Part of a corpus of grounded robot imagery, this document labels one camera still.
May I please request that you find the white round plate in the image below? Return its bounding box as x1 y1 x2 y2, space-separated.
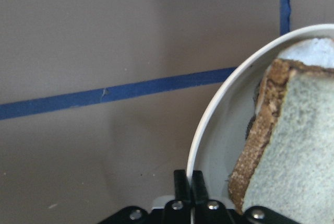
186 24 333 208

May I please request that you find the bread slice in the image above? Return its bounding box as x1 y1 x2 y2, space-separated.
229 59 333 223

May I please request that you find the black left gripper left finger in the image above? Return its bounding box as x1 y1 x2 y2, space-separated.
173 170 192 203

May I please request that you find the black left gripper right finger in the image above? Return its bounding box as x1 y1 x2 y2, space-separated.
192 170 209 205

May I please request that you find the fried egg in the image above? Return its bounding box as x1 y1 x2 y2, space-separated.
277 38 333 68

